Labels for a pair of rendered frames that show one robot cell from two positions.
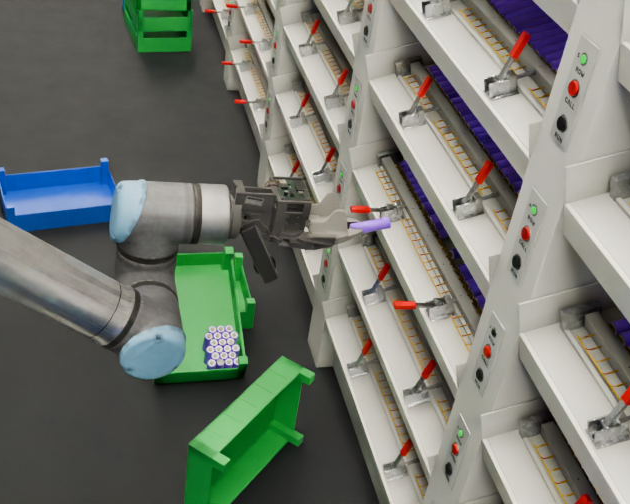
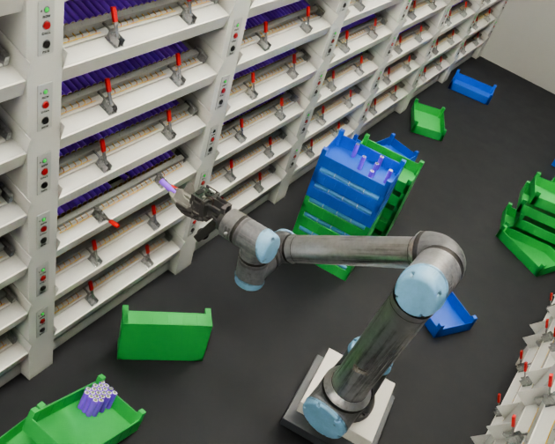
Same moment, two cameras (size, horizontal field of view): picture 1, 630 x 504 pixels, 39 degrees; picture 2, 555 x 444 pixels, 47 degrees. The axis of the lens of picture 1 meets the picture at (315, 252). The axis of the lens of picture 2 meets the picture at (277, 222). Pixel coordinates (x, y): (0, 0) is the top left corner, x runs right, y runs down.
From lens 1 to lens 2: 2.42 m
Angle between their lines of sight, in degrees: 95
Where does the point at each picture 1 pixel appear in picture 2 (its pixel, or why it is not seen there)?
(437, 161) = (134, 151)
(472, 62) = (155, 92)
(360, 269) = (70, 276)
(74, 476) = (224, 416)
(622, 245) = (247, 54)
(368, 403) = (111, 287)
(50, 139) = not seen: outside the picture
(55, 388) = not seen: outside the picture
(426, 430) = (167, 218)
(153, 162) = not seen: outside the picture
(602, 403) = (240, 95)
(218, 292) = (50, 424)
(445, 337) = (173, 178)
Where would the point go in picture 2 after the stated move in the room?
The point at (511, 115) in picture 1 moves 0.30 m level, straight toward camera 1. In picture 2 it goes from (192, 77) to (280, 77)
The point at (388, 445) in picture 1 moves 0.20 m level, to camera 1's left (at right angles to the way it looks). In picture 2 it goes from (133, 270) to (159, 309)
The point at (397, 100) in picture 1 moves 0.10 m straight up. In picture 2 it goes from (80, 178) to (82, 148)
